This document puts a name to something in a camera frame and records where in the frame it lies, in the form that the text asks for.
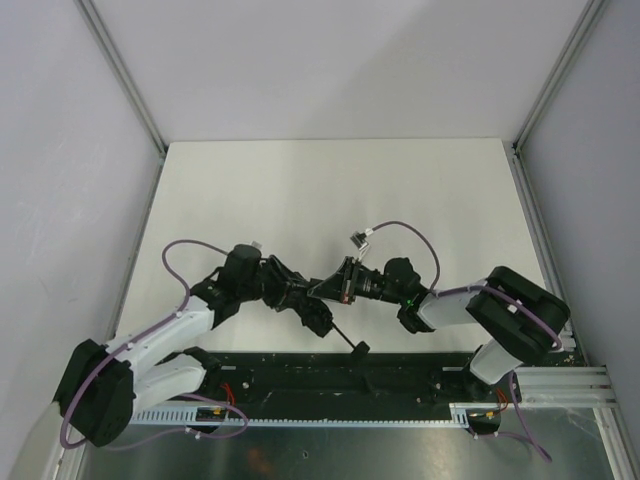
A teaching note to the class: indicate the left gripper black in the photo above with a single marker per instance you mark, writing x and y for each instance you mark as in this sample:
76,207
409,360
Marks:
310,310

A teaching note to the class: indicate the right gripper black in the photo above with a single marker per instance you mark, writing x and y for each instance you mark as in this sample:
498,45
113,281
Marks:
349,280

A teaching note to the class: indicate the black folding umbrella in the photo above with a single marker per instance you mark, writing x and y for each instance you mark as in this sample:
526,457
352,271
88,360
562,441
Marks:
317,317

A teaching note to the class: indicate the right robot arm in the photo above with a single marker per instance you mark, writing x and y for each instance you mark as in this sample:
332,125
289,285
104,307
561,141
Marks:
523,320

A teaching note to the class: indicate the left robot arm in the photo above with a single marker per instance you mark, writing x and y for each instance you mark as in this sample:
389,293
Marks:
105,385

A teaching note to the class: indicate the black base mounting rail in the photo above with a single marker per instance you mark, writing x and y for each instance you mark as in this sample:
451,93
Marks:
380,386

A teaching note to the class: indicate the grey slotted cable duct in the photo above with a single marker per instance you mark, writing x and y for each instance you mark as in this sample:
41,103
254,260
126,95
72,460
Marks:
193,415

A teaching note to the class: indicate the left aluminium frame post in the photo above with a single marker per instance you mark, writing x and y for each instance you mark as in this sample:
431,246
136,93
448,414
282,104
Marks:
108,47

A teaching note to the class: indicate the aluminium frame post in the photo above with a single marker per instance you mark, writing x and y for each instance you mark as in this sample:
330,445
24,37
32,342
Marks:
108,47
569,54

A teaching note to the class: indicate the right aluminium frame post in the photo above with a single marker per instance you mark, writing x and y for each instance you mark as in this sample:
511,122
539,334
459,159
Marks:
569,54

